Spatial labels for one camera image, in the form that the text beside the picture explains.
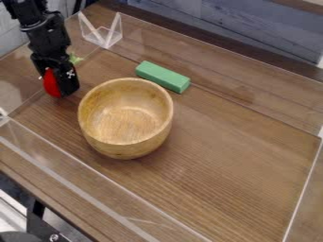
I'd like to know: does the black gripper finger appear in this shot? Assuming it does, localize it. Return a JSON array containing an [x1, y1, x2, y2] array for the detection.
[[54, 56, 81, 97], [31, 55, 52, 78]]

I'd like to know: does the wooden bowl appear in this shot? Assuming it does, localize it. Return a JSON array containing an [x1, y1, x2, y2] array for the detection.
[[78, 78, 174, 160]]

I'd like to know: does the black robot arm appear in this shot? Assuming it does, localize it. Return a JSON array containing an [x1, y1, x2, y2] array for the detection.
[[3, 0, 81, 97]]

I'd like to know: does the clear acrylic tray wall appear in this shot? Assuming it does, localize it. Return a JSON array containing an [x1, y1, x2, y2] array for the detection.
[[0, 110, 211, 242]]

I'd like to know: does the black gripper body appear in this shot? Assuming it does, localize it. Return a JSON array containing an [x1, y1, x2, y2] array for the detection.
[[26, 11, 71, 62]]

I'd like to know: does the green rectangular block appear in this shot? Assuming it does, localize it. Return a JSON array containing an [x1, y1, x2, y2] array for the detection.
[[135, 60, 191, 94]]

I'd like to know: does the black table leg frame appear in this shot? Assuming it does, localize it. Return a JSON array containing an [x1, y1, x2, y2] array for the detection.
[[27, 200, 71, 242]]

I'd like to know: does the red plush fruit green stem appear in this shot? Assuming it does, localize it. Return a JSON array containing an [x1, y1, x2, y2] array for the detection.
[[43, 53, 83, 98]]

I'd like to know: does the clear acrylic stand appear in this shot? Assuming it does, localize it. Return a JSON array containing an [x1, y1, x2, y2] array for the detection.
[[78, 12, 123, 49]]

